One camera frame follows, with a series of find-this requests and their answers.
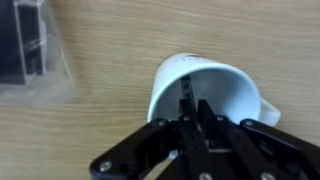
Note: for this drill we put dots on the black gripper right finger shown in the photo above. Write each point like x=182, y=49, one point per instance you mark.
x=253, y=146

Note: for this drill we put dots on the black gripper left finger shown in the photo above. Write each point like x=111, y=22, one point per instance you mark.
x=150, y=150

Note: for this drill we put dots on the white ceramic mug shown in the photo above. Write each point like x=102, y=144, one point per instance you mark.
x=213, y=86

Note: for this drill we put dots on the clear plastic box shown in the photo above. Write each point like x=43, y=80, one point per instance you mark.
x=50, y=66

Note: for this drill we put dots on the black item in box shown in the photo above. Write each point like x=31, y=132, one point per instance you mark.
x=13, y=43

